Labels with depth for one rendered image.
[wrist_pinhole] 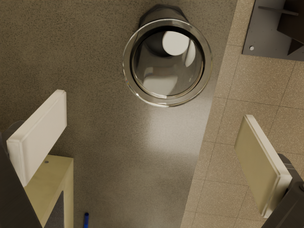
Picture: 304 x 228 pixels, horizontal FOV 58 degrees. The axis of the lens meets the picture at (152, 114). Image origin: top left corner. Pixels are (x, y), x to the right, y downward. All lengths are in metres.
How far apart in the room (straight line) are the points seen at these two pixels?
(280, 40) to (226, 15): 1.07
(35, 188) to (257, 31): 1.28
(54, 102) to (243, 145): 0.13
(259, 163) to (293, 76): 1.55
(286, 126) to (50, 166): 1.46
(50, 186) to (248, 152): 0.50
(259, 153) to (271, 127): 1.64
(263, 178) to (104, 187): 0.61
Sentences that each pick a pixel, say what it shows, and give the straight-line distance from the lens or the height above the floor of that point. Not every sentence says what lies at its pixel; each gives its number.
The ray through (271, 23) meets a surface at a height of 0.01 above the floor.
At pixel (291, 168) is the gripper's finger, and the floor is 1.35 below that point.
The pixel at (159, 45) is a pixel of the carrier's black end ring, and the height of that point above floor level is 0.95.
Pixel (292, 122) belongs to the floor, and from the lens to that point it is 1.84.
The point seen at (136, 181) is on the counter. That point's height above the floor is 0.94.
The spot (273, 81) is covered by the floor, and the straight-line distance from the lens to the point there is 1.69.
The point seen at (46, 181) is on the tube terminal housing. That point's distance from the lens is 0.65.
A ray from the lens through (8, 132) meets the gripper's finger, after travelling 0.18.
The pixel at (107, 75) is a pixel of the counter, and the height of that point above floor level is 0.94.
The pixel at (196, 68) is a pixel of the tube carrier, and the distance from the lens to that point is 0.37.
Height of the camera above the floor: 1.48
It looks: 63 degrees down
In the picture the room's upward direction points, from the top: 173 degrees counter-clockwise
